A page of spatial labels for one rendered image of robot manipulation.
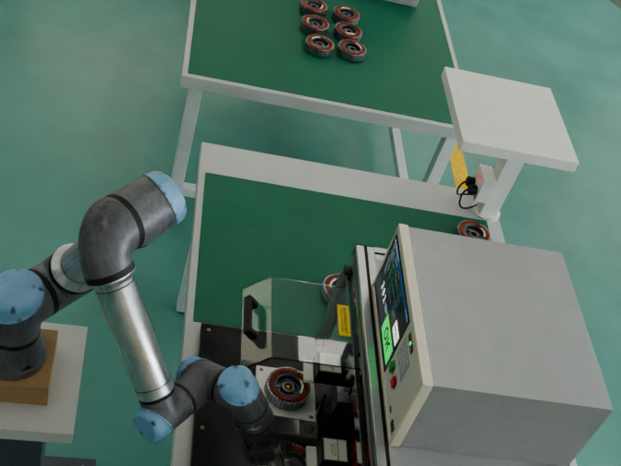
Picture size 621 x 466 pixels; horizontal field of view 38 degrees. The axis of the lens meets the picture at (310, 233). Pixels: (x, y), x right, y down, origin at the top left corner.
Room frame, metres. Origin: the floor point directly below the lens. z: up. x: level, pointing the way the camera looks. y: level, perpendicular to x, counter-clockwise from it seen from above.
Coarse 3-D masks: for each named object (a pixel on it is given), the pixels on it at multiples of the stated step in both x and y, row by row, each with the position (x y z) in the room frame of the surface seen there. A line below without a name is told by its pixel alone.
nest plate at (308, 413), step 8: (256, 368) 1.47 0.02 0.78; (264, 368) 1.48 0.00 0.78; (272, 368) 1.49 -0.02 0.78; (256, 376) 1.45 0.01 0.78; (264, 376) 1.46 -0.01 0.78; (264, 384) 1.43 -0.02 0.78; (280, 384) 1.45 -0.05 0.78; (312, 384) 1.48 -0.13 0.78; (264, 392) 1.41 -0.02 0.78; (296, 392) 1.44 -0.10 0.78; (312, 392) 1.46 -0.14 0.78; (312, 400) 1.43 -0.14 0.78; (272, 408) 1.37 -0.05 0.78; (304, 408) 1.40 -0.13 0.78; (312, 408) 1.41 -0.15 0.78; (288, 416) 1.36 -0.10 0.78; (296, 416) 1.37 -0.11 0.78; (304, 416) 1.38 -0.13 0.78; (312, 416) 1.39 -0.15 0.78
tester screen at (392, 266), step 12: (396, 252) 1.49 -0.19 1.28; (384, 264) 1.52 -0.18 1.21; (396, 264) 1.46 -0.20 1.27; (384, 276) 1.50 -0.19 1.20; (396, 276) 1.43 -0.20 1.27; (396, 288) 1.41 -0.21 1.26; (396, 300) 1.38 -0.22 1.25; (384, 312) 1.41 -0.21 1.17; (396, 312) 1.36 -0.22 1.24; (384, 360) 1.31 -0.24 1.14
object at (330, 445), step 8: (320, 440) 1.23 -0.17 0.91; (328, 440) 1.23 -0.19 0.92; (336, 440) 1.24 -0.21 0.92; (344, 440) 1.25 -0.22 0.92; (312, 448) 1.23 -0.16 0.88; (320, 448) 1.21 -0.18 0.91; (328, 448) 1.21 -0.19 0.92; (336, 448) 1.22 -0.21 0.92; (344, 448) 1.22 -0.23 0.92; (312, 456) 1.21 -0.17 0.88; (320, 456) 1.20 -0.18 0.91; (328, 456) 1.19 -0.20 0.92; (336, 456) 1.20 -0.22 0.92; (344, 456) 1.21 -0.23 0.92; (312, 464) 1.19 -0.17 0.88; (320, 464) 1.18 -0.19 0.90; (328, 464) 1.18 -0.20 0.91; (336, 464) 1.18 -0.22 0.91; (344, 464) 1.19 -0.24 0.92; (368, 464) 1.22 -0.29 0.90
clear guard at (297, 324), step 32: (256, 288) 1.49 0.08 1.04; (288, 288) 1.49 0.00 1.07; (320, 288) 1.53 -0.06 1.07; (352, 288) 1.56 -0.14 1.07; (256, 320) 1.39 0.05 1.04; (288, 320) 1.40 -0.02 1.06; (320, 320) 1.43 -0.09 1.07; (352, 320) 1.47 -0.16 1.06; (256, 352) 1.30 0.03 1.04; (288, 352) 1.31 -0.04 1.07; (320, 352) 1.34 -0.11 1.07; (352, 352) 1.37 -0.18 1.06
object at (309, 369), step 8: (304, 368) 1.44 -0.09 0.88; (312, 368) 1.45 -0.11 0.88; (320, 368) 1.42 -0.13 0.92; (328, 368) 1.43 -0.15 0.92; (336, 368) 1.44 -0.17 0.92; (304, 376) 1.41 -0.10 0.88; (312, 376) 1.42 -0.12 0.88; (320, 376) 1.41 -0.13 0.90; (328, 376) 1.42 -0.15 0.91; (336, 376) 1.42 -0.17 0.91; (344, 376) 1.44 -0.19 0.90; (360, 376) 1.46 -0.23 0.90; (320, 384) 1.42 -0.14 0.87; (328, 384) 1.42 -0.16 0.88; (336, 384) 1.42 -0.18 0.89; (344, 384) 1.43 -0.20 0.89; (360, 384) 1.44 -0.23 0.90
